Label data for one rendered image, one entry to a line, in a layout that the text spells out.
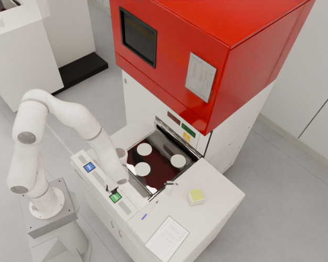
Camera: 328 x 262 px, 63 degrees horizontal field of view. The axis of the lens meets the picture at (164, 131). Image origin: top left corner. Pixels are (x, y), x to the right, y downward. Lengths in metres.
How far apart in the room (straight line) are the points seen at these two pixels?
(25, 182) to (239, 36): 1.09
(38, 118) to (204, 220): 1.01
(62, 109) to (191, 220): 0.92
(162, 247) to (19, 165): 0.79
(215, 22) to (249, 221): 1.95
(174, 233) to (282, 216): 1.54
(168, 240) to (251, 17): 1.15
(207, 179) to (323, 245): 1.54
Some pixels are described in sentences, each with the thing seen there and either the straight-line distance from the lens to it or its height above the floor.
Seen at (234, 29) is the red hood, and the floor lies 1.82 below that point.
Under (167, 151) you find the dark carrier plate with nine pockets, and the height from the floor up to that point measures 0.90.
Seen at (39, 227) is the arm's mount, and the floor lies 0.93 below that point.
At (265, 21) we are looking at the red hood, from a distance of 1.33.
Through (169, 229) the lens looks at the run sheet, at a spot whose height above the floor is 0.97.
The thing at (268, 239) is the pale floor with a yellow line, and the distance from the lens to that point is 2.74.
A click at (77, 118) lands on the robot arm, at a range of 1.03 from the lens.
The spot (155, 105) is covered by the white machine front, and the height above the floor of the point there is 1.08.
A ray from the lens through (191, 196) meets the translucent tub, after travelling 1.55.
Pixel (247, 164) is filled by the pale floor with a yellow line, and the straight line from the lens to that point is 3.01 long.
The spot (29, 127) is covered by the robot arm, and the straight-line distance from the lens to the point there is 1.02.
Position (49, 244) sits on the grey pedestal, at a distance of 2.63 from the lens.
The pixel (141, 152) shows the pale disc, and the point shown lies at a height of 0.90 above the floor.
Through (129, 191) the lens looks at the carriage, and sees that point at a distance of 1.71.
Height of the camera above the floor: 2.43
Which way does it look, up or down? 53 degrees down
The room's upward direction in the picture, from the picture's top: 5 degrees clockwise
